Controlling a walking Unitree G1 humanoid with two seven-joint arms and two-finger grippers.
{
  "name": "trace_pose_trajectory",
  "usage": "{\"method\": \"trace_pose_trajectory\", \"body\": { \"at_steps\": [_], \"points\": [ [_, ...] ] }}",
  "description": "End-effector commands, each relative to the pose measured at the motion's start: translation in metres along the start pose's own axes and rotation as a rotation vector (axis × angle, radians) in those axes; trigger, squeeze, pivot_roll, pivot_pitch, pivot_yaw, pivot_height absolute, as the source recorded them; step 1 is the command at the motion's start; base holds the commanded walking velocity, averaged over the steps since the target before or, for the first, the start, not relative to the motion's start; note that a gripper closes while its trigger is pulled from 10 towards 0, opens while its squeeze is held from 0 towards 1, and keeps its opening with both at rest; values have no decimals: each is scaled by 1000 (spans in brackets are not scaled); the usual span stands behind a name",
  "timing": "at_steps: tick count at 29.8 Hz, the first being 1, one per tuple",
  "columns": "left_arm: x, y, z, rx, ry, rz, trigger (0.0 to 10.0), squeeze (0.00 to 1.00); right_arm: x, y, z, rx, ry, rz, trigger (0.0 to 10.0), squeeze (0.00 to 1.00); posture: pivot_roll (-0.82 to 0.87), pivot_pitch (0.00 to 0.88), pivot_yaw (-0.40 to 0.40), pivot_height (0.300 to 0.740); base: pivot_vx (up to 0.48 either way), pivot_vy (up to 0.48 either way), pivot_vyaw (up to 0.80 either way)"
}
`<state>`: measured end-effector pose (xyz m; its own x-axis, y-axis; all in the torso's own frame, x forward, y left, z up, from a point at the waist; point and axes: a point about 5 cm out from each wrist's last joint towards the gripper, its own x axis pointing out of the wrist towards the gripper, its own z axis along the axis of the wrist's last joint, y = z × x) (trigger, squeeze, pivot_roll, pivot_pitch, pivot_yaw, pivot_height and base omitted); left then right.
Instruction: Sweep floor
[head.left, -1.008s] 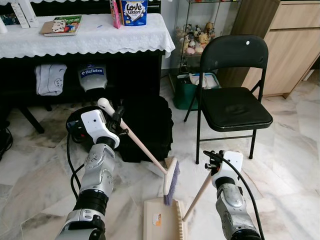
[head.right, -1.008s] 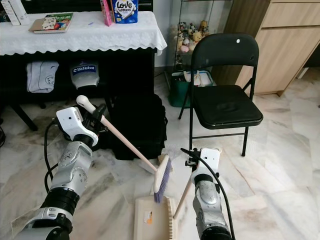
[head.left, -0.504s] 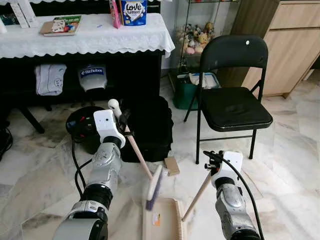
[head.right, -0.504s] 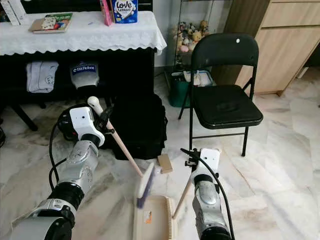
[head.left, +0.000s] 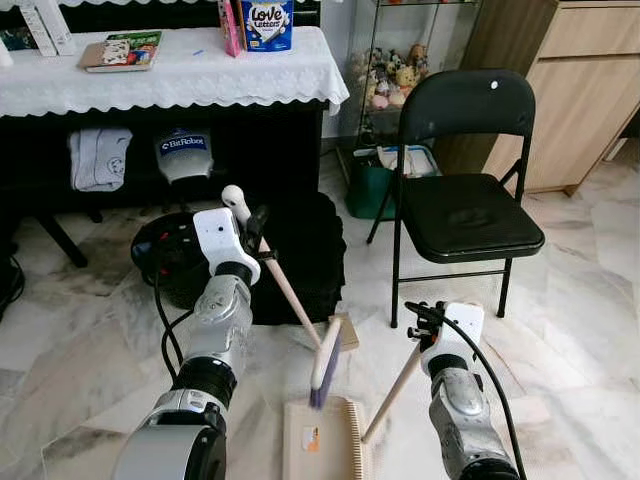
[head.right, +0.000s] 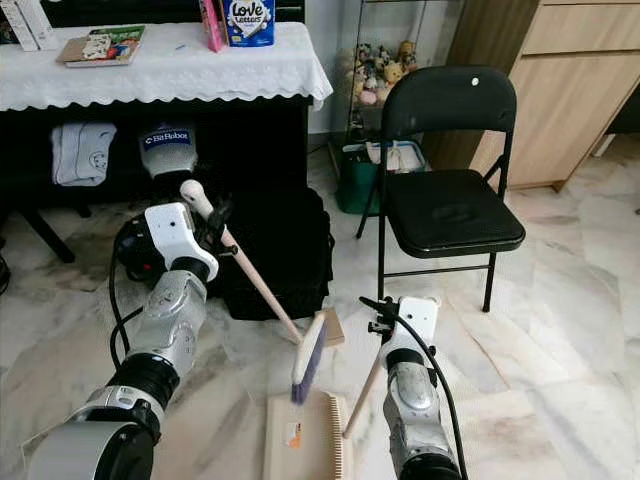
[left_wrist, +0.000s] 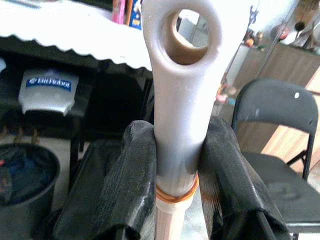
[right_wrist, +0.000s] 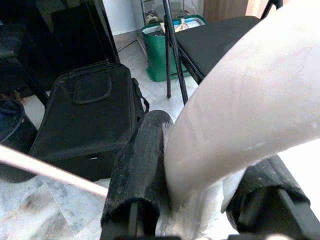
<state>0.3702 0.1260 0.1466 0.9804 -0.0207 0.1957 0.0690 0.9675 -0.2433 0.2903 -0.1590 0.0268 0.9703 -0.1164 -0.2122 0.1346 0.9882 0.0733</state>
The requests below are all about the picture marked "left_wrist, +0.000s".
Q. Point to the wooden cabinet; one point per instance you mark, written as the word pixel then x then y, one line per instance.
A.
pixel 295 65

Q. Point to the black plastic waste bin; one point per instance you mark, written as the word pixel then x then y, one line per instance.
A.
pixel 25 200

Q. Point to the black folding chair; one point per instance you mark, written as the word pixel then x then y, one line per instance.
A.
pixel 275 105

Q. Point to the white lace tablecloth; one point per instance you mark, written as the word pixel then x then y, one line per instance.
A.
pixel 62 27

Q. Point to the orange rubber band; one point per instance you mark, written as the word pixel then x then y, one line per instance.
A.
pixel 175 199

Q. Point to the pink box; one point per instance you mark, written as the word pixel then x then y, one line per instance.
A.
pixel 118 11

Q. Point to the beige broom purple bristles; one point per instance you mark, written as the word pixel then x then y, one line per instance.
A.
pixel 180 112

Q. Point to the pink plush toy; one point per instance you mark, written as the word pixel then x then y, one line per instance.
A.
pixel 221 98

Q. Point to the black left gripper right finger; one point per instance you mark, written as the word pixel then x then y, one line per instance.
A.
pixel 232 190

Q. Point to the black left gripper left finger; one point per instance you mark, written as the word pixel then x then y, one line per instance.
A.
pixel 120 180

